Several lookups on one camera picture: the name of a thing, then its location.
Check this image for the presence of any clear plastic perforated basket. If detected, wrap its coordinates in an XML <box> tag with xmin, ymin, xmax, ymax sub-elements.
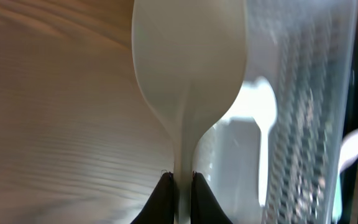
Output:
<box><xmin>196</xmin><ymin>0</ymin><xmax>358</xmax><ymax>223</ymax></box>

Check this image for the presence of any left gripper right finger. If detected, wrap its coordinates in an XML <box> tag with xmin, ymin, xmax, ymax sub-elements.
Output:
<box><xmin>190</xmin><ymin>171</ymin><xmax>232</xmax><ymax>224</ymax></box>

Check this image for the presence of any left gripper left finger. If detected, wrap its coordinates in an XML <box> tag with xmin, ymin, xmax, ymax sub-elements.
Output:
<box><xmin>131</xmin><ymin>172</ymin><xmax>175</xmax><ymax>224</ymax></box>

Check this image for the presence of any white plastic spoon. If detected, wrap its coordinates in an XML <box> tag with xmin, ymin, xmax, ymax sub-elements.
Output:
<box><xmin>132</xmin><ymin>0</ymin><xmax>247</xmax><ymax>223</ymax></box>
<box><xmin>338</xmin><ymin>129</ymin><xmax>358</xmax><ymax>174</ymax></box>
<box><xmin>221</xmin><ymin>77</ymin><xmax>277</xmax><ymax>207</ymax></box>

